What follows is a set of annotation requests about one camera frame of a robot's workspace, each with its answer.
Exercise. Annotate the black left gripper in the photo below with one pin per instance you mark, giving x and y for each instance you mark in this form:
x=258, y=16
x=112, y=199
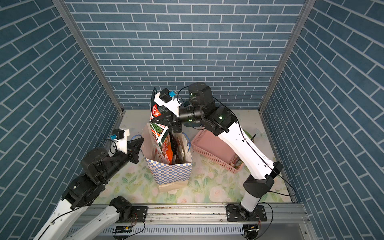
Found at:
x=131, y=150

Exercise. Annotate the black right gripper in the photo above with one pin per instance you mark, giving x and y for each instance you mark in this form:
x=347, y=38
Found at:
x=168, y=117

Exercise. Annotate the orange red condiment packet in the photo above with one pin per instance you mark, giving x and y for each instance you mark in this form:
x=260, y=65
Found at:
x=168, y=152

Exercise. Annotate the white condiment packet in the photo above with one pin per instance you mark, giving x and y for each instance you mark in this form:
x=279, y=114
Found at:
x=184, y=148

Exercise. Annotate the pink plastic basket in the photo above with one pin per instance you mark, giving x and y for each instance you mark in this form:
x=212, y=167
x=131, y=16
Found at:
x=216, y=150

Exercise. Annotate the blue checkered paper bag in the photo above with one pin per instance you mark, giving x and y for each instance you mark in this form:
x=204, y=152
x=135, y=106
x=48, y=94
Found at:
x=171, y=166

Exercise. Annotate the green small condiment packet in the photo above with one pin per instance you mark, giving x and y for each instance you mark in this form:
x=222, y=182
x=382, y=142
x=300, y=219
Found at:
x=251, y=137

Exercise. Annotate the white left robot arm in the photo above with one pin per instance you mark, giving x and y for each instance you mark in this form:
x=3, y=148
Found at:
x=83, y=190

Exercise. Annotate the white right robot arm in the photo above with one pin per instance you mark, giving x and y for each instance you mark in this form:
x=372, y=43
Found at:
x=223, y=123

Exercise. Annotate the left green circuit board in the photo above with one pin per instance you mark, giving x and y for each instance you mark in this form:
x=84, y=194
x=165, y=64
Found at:
x=125, y=230

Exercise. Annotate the green circuit board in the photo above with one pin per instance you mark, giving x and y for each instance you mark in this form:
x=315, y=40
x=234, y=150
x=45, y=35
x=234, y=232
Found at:
x=125, y=230
x=251, y=231

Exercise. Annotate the right green circuit board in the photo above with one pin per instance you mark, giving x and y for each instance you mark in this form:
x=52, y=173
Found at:
x=251, y=231

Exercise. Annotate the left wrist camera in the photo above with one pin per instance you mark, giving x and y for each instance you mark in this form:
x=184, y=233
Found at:
x=119, y=138

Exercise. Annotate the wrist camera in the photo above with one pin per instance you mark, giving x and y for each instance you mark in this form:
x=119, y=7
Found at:
x=119, y=138
x=165, y=101

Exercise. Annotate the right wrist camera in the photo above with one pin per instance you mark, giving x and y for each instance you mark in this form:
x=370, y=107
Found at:
x=165, y=101

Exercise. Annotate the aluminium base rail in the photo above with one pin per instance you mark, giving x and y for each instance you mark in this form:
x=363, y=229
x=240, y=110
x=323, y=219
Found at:
x=276, y=221

